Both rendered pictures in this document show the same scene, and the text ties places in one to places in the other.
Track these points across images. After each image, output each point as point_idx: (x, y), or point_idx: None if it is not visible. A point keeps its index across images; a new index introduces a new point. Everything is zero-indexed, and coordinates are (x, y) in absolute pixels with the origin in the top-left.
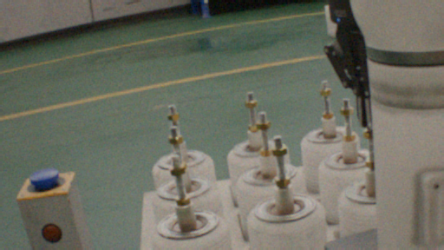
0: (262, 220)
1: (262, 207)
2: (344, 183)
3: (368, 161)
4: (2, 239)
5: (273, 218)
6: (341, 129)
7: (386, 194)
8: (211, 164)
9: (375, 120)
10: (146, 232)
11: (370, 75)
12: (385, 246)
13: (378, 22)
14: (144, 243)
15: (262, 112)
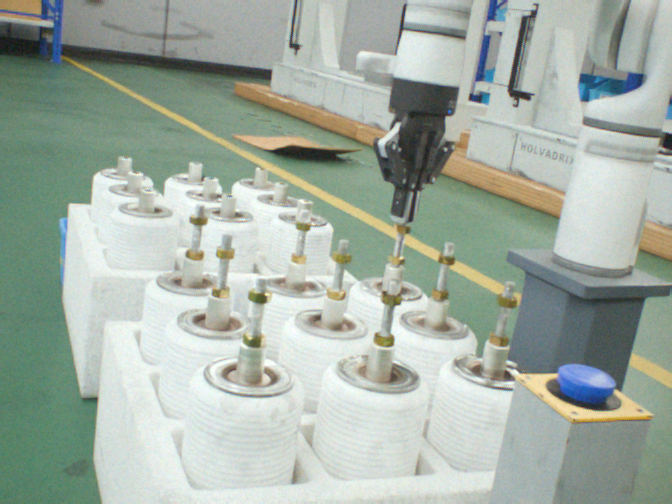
0: (465, 336)
1: (434, 333)
2: None
3: (402, 258)
4: None
5: (462, 330)
6: (177, 274)
7: (634, 220)
8: None
9: (638, 174)
10: (363, 491)
11: (642, 146)
12: (623, 258)
13: (664, 111)
14: (404, 489)
15: (344, 240)
